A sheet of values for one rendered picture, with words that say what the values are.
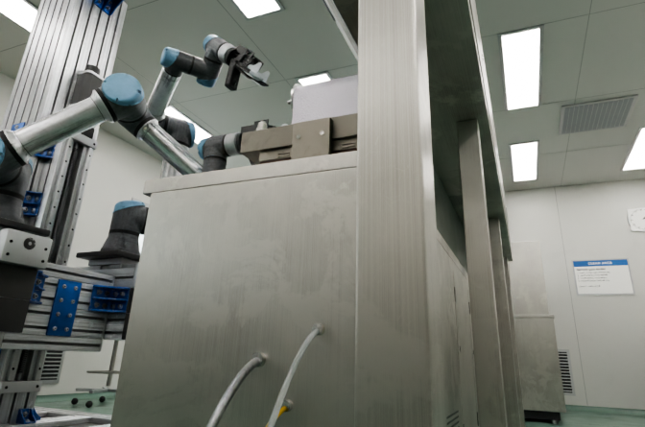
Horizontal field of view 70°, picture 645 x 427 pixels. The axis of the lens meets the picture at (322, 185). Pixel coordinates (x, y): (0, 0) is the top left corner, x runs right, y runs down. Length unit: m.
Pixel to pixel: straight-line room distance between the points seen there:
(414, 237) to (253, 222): 0.72
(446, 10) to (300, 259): 0.60
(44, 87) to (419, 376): 1.95
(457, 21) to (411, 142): 0.67
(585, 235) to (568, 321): 1.14
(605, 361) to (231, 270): 5.99
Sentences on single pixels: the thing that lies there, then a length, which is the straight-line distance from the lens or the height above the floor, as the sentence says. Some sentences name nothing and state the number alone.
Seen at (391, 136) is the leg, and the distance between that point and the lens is 0.42.
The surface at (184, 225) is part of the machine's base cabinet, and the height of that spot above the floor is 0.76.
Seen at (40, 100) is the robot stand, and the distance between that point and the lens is 2.12.
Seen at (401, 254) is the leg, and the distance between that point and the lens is 0.38.
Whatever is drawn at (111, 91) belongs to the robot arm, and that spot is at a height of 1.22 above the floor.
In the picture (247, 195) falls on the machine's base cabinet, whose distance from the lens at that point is 1.11.
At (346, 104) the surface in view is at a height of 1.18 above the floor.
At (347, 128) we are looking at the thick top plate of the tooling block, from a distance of 1.13.
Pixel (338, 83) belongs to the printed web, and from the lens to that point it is 1.46.
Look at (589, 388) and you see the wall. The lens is 6.72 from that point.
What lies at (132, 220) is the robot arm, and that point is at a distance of 2.01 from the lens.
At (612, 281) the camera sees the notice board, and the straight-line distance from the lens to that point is 6.84.
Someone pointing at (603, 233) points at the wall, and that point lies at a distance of 6.97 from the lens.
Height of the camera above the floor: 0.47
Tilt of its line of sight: 21 degrees up
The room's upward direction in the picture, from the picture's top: 2 degrees clockwise
